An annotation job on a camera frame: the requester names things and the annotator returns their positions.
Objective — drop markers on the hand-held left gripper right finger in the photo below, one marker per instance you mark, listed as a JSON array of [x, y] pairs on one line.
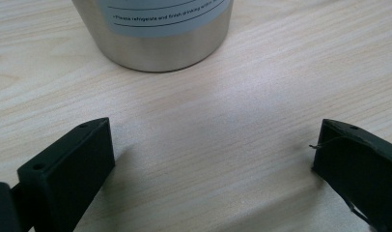
[[361, 167]]

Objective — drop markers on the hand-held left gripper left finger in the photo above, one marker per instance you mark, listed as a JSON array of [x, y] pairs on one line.
[[68, 174]]

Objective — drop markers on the stainless steel cup with label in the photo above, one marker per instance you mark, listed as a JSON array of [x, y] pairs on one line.
[[155, 35]]

